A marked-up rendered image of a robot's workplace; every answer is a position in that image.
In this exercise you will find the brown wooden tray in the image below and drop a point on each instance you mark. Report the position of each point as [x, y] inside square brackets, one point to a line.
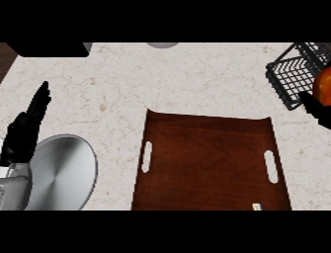
[206, 164]

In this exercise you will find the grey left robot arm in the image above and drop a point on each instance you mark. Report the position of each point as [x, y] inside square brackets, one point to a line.
[5, 192]

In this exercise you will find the black box appliance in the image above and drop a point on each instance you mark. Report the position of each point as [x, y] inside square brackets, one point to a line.
[51, 48]

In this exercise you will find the grey round object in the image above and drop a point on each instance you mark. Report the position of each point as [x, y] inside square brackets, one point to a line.
[162, 44]

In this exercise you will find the silver round pan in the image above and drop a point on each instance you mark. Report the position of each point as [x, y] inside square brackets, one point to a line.
[66, 174]

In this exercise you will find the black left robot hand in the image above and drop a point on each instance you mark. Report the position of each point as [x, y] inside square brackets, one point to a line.
[21, 138]

